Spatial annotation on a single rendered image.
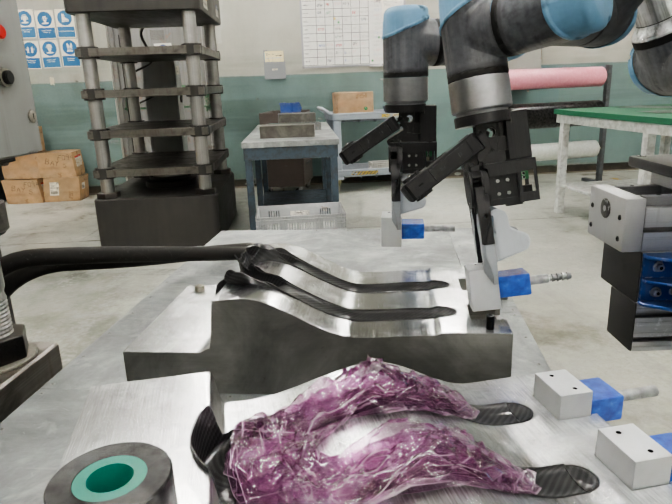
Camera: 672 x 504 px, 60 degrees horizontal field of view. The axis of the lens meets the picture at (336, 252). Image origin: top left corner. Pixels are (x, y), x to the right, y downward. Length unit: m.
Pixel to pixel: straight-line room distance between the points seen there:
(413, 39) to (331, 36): 6.11
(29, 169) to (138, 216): 2.86
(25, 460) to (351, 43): 6.61
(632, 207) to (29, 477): 0.92
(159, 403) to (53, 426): 0.26
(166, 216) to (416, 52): 3.80
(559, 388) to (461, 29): 0.42
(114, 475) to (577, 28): 0.61
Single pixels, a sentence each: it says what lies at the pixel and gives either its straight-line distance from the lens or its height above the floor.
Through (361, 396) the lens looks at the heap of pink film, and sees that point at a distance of 0.56.
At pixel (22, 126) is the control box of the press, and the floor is 1.13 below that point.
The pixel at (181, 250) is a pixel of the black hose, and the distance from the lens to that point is 1.18.
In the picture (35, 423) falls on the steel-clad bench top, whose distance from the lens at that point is 0.83.
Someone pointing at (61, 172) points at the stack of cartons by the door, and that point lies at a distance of 7.24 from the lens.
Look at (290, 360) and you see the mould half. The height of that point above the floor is 0.85.
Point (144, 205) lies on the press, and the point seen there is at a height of 0.34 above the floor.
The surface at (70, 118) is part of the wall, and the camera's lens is 7.55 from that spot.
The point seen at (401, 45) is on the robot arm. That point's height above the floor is 1.24.
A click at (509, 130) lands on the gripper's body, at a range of 0.76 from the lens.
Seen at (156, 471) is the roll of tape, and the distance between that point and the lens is 0.43.
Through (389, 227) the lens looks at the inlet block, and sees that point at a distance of 1.03.
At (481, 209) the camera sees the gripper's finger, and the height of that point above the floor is 1.04.
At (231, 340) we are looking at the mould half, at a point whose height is 0.88.
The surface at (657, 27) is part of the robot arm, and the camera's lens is 1.22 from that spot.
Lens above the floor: 1.19
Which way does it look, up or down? 16 degrees down
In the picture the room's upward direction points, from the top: 2 degrees counter-clockwise
